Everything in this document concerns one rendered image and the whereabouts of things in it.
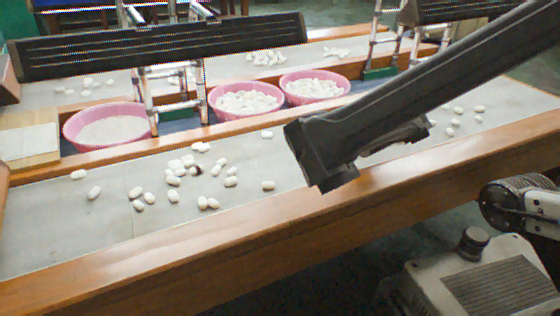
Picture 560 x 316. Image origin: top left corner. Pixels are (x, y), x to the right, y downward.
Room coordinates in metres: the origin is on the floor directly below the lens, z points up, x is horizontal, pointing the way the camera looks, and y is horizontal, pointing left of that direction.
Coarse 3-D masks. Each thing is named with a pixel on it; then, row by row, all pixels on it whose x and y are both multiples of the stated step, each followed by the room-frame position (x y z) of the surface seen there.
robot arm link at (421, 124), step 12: (420, 120) 0.66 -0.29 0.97; (396, 132) 0.56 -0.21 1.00; (408, 132) 0.61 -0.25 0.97; (420, 132) 0.66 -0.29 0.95; (372, 144) 0.49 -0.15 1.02; (348, 168) 0.42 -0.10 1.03; (324, 180) 0.38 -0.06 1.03; (336, 180) 0.38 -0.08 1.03; (348, 180) 0.39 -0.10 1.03; (324, 192) 0.38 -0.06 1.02
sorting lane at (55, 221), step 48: (480, 96) 1.29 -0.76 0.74; (528, 96) 1.30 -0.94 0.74; (240, 144) 0.92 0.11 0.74; (432, 144) 0.94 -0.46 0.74; (48, 192) 0.68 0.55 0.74; (144, 192) 0.69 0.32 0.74; (192, 192) 0.69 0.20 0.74; (240, 192) 0.70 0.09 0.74; (48, 240) 0.53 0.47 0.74; (96, 240) 0.53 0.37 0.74
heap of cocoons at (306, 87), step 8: (304, 80) 1.40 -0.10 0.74; (312, 80) 1.41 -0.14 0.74; (320, 80) 1.39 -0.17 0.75; (328, 80) 1.40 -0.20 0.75; (288, 88) 1.31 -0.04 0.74; (296, 88) 1.32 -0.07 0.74; (304, 88) 1.33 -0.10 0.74; (312, 88) 1.33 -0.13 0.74; (320, 88) 1.32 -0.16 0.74; (328, 88) 1.32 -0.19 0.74; (336, 88) 1.33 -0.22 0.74; (304, 96) 1.25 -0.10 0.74; (312, 96) 1.26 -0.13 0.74; (320, 96) 1.25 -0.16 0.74; (328, 96) 1.25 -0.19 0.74; (304, 104) 1.20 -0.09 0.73
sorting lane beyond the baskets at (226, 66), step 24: (288, 48) 1.79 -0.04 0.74; (312, 48) 1.80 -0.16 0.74; (360, 48) 1.81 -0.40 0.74; (384, 48) 1.82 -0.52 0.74; (120, 72) 1.43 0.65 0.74; (168, 72) 1.45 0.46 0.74; (192, 72) 1.46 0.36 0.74; (216, 72) 1.46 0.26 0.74; (240, 72) 1.47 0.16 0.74; (24, 96) 1.19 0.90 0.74; (48, 96) 1.20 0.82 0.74; (72, 96) 1.20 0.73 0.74; (96, 96) 1.21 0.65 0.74
